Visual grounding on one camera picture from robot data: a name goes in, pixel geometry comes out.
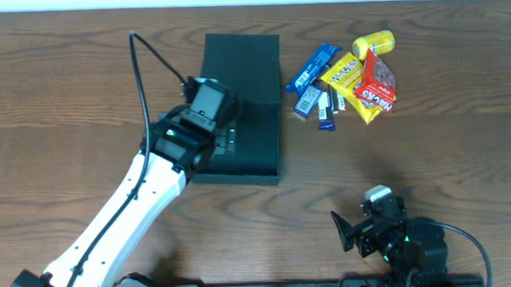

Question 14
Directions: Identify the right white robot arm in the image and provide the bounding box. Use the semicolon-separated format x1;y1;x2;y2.
330;194;448;287

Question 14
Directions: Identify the yellow cylindrical can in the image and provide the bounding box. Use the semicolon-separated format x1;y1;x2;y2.
352;30;395;60

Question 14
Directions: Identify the dark blue candy stick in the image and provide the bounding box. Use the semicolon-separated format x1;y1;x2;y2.
318;92;336;131

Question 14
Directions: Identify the red Hacks candy bag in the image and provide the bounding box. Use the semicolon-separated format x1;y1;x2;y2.
354;50;397;113

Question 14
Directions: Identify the black gift box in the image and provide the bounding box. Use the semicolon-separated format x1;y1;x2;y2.
192;33;282;186

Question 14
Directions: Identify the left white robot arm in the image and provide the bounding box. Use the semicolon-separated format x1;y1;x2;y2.
10;77;240;287

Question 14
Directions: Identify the yellow sunflower seed bag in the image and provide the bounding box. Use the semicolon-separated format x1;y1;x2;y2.
320;53;385;124

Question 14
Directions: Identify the blue snack bar wrapper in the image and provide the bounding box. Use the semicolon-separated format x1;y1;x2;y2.
284;43;342;98

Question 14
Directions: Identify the small blue barcode packet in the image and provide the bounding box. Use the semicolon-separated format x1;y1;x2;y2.
295;85;323;118

